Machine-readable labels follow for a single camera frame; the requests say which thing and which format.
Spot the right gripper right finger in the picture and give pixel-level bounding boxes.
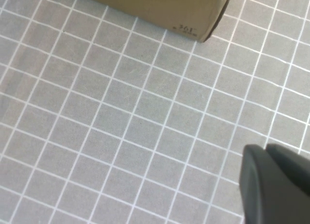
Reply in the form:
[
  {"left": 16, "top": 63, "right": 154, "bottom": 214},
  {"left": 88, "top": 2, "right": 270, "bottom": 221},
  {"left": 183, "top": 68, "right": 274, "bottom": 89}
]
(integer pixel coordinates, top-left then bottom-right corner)
[{"left": 266, "top": 143, "right": 310, "bottom": 196}]

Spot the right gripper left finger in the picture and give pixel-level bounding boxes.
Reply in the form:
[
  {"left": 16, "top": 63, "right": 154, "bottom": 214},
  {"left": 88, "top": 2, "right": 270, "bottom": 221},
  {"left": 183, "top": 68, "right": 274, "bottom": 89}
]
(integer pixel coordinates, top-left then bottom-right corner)
[{"left": 238, "top": 144, "right": 310, "bottom": 224}]

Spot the brown cardboard shoe box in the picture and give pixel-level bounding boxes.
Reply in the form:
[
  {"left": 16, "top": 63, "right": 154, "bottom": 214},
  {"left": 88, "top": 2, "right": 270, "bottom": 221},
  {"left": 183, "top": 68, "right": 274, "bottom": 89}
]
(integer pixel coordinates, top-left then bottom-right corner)
[{"left": 72, "top": 0, "right": 232, "bottom": 44}]

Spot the grey white-grid tablecloth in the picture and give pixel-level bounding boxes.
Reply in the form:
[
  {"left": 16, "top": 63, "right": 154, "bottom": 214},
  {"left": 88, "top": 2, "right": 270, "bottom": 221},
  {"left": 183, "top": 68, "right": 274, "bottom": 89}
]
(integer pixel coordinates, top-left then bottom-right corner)
[{"left": 0, "top": 0, "right": 310, "bottom": 224}]

